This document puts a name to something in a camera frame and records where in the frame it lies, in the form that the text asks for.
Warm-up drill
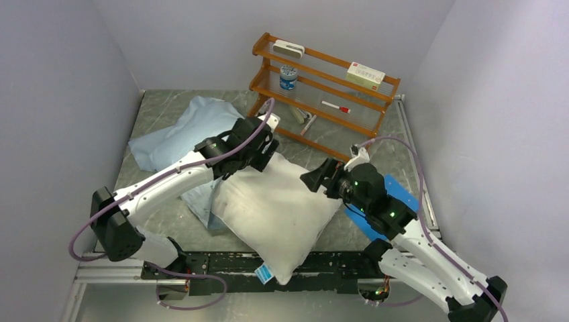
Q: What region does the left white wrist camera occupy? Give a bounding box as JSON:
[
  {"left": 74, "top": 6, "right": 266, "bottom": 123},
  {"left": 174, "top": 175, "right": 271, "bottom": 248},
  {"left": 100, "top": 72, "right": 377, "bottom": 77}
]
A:
[{"left": 256, "top": 114, "right": 280, "bottom": 133}]

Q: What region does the white eraser box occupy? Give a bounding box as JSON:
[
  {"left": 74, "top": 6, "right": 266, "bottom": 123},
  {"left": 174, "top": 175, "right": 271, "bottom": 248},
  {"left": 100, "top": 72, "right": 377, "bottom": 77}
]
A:
[{"left": 272, "top": 40, "right": 305, "bottom": 59}]

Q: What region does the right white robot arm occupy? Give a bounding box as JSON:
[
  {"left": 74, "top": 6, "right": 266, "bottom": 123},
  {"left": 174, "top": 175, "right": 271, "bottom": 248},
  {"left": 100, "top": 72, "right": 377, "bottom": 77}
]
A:
[{"left": 300, "top": 158, "right": 507, "bottom": 321}]

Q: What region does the red white marker pen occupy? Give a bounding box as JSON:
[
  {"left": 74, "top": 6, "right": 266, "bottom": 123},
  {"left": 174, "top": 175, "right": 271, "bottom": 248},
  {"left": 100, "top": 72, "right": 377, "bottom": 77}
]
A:
[{"left": 321, "top": 101, "right": 351, "bottom": 114}]

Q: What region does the blue white round jar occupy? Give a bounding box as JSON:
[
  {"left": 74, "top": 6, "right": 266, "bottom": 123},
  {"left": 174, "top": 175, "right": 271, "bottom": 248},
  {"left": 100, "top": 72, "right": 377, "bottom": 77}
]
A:
[{"left": 279, "top": 65, "right": 298, "bottom": 91}]

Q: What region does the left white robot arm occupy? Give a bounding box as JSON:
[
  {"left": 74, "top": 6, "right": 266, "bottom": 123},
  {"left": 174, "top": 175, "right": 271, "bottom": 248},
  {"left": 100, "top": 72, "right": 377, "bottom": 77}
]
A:
[{"left": 91, "top": 115, "right": 280, "bottom": 279}]

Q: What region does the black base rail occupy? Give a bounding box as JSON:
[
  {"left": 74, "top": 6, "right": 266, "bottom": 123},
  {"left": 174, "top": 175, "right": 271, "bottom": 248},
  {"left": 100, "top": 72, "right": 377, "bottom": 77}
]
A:
[{"left": 141, "top": 251, "right": 391, "bottom": 300}]

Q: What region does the beige stapler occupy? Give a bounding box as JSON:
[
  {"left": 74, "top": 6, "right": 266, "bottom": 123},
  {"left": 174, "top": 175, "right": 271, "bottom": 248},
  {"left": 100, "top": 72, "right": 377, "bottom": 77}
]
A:
[{"left": 289, "top": 105, "right": 312, "bottom": 124}]

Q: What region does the blue white pillow label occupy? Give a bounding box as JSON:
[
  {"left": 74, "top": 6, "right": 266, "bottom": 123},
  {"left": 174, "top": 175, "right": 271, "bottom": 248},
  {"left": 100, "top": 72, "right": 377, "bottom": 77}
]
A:
[{"left": 254, "top": 263, "right": 274, "bottom": 285}]

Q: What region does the pink white marker pen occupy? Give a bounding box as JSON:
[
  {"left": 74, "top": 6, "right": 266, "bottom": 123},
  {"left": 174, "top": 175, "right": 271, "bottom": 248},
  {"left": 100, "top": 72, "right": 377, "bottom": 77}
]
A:
[{"left": 300, "top": 115, "right": 317, "bottom": 136}]

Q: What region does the white red carton box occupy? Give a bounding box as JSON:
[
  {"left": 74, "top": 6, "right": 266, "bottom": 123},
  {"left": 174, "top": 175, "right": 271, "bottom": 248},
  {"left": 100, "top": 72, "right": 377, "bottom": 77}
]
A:
[{"left": 345, "top": 62, "right": 386, "bottom": 91}]

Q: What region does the orange wooden shelf rack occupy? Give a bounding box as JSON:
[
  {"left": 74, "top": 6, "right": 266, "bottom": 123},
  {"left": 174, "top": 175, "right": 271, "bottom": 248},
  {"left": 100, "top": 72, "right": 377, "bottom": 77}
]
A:
[{"left": 248, "top": 32, "right": 401, "bottom": 142}]

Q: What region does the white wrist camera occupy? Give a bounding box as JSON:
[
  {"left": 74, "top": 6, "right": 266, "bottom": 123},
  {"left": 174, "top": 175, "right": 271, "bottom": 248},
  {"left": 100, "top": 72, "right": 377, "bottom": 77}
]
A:
[
  {"left": 344, "top": 145, "right": 370, "bottom": 172},
  {"left": 256, "top": 114, "right": 280, "bottom": 133}
]

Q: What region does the white pillow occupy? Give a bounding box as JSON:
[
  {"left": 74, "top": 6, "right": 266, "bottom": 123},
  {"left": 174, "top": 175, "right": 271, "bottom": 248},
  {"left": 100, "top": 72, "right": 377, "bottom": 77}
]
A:
[{"left": 211, "top": 153, "right": 341, "bottom": 285}]

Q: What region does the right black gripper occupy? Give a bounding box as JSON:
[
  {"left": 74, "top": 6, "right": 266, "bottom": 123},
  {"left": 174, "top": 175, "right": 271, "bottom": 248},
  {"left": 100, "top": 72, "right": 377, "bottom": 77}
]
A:
[{"left": 300, "top": 156, "right": 370, "bottom": 214}]

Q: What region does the light blue pillowcase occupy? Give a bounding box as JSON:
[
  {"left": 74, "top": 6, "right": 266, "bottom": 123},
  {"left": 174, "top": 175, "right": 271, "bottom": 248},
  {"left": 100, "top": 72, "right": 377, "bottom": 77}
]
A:
[{"left": 128, "top": 96, "right": 243, "bottom": 231}]

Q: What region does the blue foam pad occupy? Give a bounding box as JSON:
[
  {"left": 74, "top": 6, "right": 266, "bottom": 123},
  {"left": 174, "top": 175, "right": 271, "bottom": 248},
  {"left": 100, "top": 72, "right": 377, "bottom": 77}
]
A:
[{"left": 344, "top": 175, "right": 419, "bottom": 242}]

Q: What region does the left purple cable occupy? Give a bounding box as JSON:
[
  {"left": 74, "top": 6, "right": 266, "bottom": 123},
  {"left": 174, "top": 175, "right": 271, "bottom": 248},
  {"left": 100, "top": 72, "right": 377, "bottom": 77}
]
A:
[{"left": 68, "top": 97, "right": 276, "bottom": 311}]

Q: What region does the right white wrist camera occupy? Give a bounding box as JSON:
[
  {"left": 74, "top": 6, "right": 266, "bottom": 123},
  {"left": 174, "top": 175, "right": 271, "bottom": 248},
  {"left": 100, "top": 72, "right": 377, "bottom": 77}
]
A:
[{"left": 344, "top": 145, "right": 370, "bottom": 172}]

